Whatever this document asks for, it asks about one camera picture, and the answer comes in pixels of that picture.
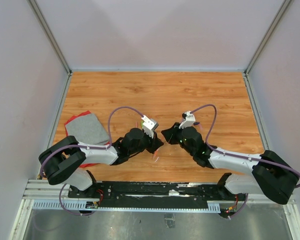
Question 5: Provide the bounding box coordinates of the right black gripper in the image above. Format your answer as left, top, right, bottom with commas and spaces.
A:
161, 123, 195, 157

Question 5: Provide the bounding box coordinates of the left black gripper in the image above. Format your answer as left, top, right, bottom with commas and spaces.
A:
129, 128, 164, 155

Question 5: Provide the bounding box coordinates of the orange highlighter pen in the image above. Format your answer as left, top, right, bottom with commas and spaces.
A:
152, 148, 160, 162

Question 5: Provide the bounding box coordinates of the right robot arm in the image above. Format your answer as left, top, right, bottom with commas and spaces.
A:
161, 122, 300, 205

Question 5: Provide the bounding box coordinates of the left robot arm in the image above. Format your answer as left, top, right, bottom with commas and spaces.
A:
38, 128, 164, 198

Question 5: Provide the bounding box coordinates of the grey felt cloth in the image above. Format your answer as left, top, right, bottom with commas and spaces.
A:
65, 113, 110, 145

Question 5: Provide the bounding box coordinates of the red cloth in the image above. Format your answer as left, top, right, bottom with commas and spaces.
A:
64, 110, 96, 169

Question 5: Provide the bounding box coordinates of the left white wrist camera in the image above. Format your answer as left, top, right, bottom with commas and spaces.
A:
141, 115, 159, 139

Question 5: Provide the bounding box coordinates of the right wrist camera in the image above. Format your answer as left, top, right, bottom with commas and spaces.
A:
178, 111, 196, 129

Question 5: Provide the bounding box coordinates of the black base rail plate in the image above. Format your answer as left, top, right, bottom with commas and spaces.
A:
68, 181, 246, 210

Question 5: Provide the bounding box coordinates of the grey slotted cable duct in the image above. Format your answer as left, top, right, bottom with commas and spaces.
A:
31, 200, 221, 213

